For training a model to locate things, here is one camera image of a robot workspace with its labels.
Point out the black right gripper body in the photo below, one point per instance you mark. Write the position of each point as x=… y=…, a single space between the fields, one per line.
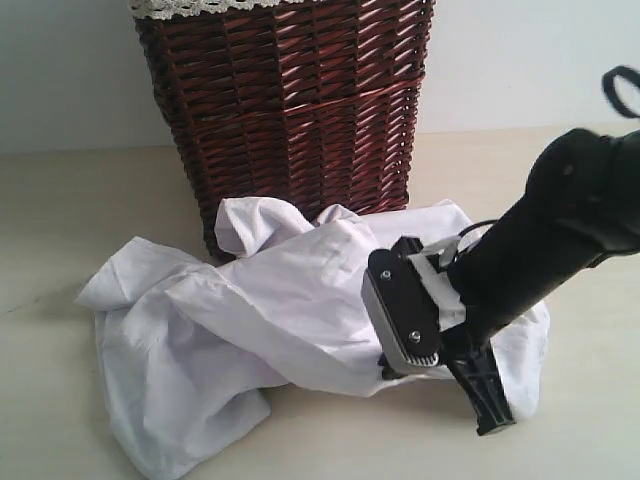
x=431 y=266

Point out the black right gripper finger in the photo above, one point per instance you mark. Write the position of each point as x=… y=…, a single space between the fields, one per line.
x=477 y=373
x=387 y=373

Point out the white shirt garment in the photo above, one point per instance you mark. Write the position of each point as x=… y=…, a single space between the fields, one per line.
x=185 y=348

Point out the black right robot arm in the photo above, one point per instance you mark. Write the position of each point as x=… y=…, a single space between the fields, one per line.
x=580 y=207

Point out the dark brown wicker basket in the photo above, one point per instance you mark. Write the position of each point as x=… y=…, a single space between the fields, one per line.
x=312 y=102

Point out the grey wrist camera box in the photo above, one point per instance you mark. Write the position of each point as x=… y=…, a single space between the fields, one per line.
x=405 y=319

